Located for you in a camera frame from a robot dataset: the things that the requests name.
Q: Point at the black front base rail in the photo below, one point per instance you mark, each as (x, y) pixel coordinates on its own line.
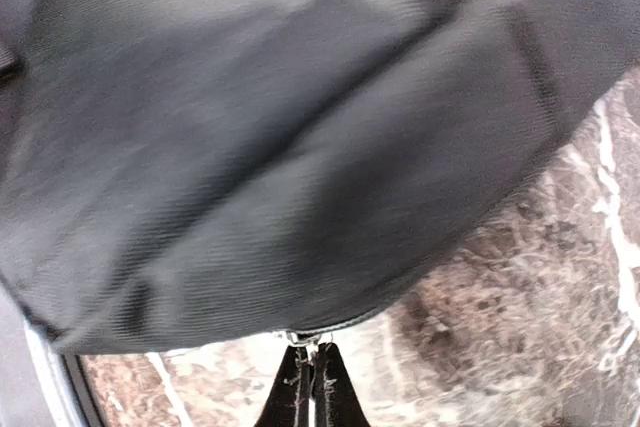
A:
(65, 384)

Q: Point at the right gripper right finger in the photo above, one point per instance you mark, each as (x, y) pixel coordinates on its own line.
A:
(336, 402)

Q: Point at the black student backpack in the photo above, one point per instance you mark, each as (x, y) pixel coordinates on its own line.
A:
(181, 172)

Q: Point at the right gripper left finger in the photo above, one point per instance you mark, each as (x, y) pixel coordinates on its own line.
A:
(288, 402)

